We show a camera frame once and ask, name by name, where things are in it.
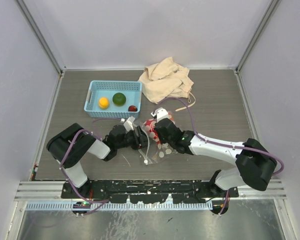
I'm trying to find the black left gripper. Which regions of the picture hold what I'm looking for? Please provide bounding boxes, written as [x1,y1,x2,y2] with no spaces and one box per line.
[115,125,155,150]

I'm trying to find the clear zip top bag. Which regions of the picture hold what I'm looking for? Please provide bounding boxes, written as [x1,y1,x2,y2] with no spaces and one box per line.
[138,123,178,166]

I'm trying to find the fake dark purple plum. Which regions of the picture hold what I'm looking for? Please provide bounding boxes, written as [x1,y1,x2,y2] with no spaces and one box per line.
[128,105,138,112]

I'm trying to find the fake yellow lemon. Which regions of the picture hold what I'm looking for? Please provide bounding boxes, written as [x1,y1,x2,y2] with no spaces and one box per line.
[112,92,127,107]

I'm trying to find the fake yellow peach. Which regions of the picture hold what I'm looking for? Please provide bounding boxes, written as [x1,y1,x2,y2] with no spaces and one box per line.
[98,97,110,110]

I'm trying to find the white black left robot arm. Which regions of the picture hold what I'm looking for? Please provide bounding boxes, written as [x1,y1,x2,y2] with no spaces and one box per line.
[46,123,149,198]

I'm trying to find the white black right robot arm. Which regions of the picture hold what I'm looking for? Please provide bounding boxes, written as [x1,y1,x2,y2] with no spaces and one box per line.
[154,118,278,197]

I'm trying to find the fake red pomegranate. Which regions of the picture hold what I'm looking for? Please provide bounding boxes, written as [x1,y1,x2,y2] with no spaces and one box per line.
[143,118,160,142]

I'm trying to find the light blue perforated basket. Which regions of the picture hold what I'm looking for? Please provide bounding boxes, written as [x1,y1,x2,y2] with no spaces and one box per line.
[84,80,143,119]

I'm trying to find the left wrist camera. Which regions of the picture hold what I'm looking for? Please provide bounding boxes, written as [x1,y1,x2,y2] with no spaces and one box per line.
[123,116,135,132]

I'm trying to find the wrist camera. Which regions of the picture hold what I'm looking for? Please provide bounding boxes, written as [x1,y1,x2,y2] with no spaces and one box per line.
[150,107,170,123]
[123,116,135,132]

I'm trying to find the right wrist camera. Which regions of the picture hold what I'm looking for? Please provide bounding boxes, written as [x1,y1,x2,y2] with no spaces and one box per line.
[150,107,170,123]

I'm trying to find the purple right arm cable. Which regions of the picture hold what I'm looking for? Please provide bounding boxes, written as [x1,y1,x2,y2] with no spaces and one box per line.
[159,97,285,177]

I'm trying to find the beige drawstring cloth bag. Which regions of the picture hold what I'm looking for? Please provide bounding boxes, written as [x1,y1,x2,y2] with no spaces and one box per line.
[138,57,196,108]

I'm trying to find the light blue cable duct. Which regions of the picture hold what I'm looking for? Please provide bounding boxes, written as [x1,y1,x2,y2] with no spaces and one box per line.
[25,200,213,211]

